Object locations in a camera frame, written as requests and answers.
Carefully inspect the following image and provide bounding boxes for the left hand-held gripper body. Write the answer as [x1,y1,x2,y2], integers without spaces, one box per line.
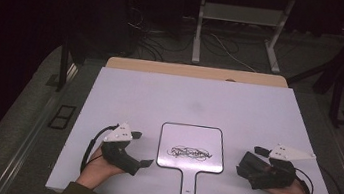
[97,119,147,177]

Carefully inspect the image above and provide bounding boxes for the wooden table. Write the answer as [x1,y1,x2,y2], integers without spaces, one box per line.
[105,52,291,92]

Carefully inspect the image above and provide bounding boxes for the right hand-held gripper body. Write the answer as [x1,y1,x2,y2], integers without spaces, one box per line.
[263,142,318,194]

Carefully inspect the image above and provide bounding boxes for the person's left hand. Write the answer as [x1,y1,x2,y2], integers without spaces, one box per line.
[74,144,129,194]

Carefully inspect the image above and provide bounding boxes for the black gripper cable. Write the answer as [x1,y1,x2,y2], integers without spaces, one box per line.
[78,120,120,178]
[291,167,318,194]

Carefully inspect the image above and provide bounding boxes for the white floor cable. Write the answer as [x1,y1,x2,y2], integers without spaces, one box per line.
[205,31,262,74]

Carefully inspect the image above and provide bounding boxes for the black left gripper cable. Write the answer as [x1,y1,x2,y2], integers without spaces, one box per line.
[78,120,120,178]

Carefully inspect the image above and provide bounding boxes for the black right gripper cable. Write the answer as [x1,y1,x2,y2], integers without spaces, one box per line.
[291,167,318,194]

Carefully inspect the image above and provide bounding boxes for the white metal stand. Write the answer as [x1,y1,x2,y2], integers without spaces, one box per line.
[190,0,297,77]

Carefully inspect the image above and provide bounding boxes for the black floor cables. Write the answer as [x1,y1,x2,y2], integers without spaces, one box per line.
[120,0,204,67]

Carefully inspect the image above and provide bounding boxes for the black metal stand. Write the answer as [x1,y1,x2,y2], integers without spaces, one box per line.
[45,34,75,94]
[326,79,344,130]

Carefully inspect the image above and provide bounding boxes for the small handheld whiteboard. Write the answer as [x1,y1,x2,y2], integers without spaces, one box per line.
[151,120,230,194]

